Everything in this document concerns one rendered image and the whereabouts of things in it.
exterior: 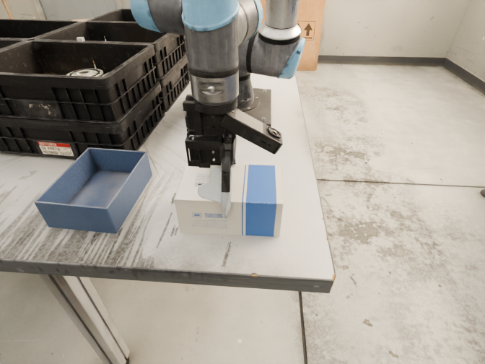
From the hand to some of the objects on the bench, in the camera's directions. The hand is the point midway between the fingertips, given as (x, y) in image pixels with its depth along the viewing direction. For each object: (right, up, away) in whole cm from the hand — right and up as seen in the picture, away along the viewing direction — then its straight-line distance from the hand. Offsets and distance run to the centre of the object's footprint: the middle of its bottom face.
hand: (231, 192), depth 60 cm
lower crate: (-41, +35, +54) cm, 77 cm away
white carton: (0, -5, +4) cm, 6 cm away
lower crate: (-45, +17, +31) cm, 57 cm away
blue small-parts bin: (-29, -2, +8) cm, 30 cm away
